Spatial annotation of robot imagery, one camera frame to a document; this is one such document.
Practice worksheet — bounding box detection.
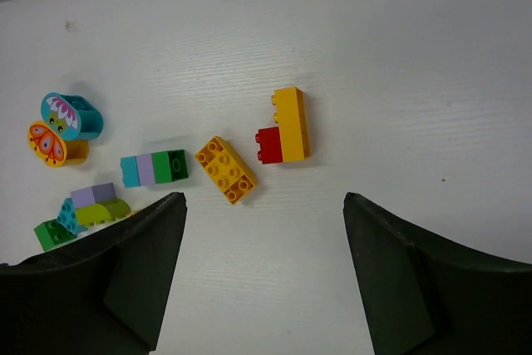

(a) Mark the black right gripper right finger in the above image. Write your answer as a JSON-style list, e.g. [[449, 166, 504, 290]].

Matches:
[[343, 193, 531, 354]]

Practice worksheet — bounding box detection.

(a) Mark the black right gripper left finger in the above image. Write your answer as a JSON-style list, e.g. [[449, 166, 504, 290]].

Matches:
[[1, 192, 187, 354]]

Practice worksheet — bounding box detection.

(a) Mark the red small lego brick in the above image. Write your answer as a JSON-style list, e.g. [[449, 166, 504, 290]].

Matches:
[[255, 126, 283, 165]]

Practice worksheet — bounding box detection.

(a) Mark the yellow long lego brick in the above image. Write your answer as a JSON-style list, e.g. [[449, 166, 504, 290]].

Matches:
[[272, 86, 311, 162]]

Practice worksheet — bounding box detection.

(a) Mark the green small lego brick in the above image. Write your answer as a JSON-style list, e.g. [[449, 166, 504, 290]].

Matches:
[[34, 219, 76, 252]]

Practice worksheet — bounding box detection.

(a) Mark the lilac and lime lego stack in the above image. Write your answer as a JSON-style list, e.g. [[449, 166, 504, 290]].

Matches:
[[71, 182, 131, 227]]

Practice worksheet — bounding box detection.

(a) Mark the teal lilac green lego stack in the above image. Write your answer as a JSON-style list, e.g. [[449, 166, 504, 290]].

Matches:
[[120, 150, 189, 188]]

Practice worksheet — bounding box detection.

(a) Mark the orange butterfly lego block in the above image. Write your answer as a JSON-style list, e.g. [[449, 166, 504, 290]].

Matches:
[[27, 121, 90, 168]]

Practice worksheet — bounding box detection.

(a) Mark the orange flat lego plate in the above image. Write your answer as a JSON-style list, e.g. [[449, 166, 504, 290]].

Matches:
[[195, 136, 259, 205]]

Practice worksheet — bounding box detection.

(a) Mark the teal flower lego block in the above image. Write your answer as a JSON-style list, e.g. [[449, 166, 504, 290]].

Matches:
[[41, 92, 104, 141]]

